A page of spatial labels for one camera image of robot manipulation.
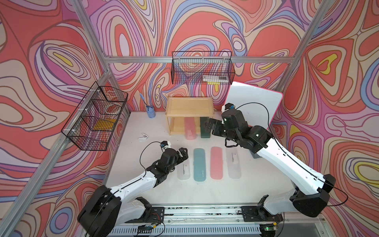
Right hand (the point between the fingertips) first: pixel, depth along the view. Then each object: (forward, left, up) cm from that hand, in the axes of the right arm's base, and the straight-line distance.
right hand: (212, 129), depth 70 cm
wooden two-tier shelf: (+25, +18, -9) cm, 32 cm away
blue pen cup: (+37, +41, -23) cm, 59 cm away
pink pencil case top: (-4, -5, -30) cm, 30 cm away
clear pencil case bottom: (-9, +16, -29) cm, 34 cm away
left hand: (-1, +15, -20) cm, 25 cm away
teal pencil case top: (0, +6, -30) cm, 31 cm away
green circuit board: (-36, +35, -31) cm, 59 cm away
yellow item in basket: (+4, +53, +1) cm, 53 cm away
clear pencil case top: (-4, -16, -30) cm, 34 cm away
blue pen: (+48, +47, -18) cm, 70 cm away
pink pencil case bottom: (+21, +11, -26) cm, 35 cm away
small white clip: (+16, +43, -27) cm, 53 cm away
